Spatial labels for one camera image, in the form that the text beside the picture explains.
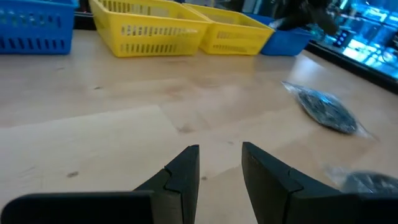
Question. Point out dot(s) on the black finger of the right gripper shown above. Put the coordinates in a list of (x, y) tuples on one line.
[(325, 21), (292, 22)]

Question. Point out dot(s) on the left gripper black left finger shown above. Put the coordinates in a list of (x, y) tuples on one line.
[(174, 199)]

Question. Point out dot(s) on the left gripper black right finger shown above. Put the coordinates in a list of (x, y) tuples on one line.
[(280, 199)]

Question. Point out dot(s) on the blue plastic basket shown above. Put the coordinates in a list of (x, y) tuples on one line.
[(286, 43), (34, 28)]

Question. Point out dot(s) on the yellow plastic basket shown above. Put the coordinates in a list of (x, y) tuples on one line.
[(236, 39), (146, 37)]

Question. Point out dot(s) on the dark round soap clear pouch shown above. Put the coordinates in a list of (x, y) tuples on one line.
[(367, 182), (326, 110)]

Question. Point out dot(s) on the small white toothpaste tube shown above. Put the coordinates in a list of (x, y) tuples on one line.
[(275, 24)]

